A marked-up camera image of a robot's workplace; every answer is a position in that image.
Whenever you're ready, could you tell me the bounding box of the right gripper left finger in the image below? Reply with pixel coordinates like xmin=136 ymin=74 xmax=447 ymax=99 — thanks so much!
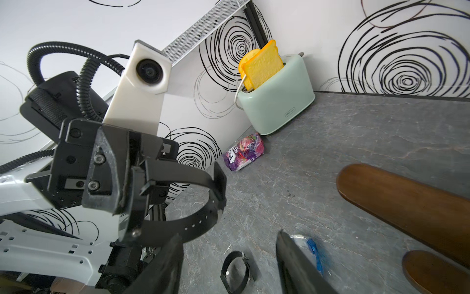
xmin=124 ymin=235 xmax=184 ymax=294

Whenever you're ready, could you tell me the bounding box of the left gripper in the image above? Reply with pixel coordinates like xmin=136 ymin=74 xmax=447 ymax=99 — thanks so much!
xmin=26 ymin=119 xmax=179 ymax=247

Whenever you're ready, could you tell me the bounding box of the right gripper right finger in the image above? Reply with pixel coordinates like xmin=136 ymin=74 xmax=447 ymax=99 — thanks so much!
xmin=276 ymin=230 xmax=337 ymax=294

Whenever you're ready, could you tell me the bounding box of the black strap watch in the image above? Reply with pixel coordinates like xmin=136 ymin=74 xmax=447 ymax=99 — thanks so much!
xmin=136 ymin=159 xmax=227 ymax=247

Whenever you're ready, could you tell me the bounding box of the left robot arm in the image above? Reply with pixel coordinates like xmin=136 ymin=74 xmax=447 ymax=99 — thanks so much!
xmin=1 ymin=40 xmax=179 ymax=294

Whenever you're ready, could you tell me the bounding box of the black round watch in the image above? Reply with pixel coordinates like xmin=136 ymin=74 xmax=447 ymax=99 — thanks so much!
xmin=220 ymin=251 xmax=255 ymax=294

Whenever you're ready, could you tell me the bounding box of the wooden watch stand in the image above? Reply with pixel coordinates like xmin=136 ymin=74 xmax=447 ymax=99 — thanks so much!
xmin=336 ymin=164 xmax=470 ymax=294

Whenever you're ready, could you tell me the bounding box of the pink purple snack bag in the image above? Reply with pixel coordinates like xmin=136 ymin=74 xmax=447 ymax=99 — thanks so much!
xmin=223 ymin=133 xmax=264 ymax=171

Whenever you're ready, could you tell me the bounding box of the mint green toaster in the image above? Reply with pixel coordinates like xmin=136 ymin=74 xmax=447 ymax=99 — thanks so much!
xmin=235 ymin=54 xmax=316 ymax=135

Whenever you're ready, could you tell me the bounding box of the round yellow toast slice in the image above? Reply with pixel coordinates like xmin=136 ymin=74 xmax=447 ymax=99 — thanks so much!
xmin=237 ymin=48 xmax=261 ymax=91

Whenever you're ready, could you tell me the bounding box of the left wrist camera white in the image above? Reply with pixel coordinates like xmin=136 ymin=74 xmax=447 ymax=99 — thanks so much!
xmin=103 ymin=40 xmax=172 ymax=135

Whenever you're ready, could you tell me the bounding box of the white toaster cord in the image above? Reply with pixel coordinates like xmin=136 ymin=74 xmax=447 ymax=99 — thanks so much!
xmin=234 ymin=75 xmax=247 ymax=110

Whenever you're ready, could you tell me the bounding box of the white wire shelf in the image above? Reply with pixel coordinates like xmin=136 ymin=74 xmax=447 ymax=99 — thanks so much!
xmin=163 ymin=0 xmax=250 ymax=66

